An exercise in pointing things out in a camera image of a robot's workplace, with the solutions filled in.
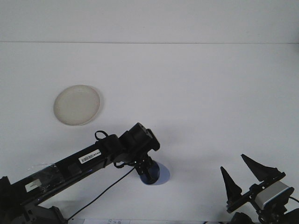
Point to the printed white paper sheet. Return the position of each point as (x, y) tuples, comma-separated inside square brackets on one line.
[(105, 221)]

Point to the pale blue cup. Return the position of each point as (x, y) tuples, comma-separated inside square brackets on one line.
[(157, 173)]

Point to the pale round plate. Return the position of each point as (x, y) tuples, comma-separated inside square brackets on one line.
[(77, 105)]

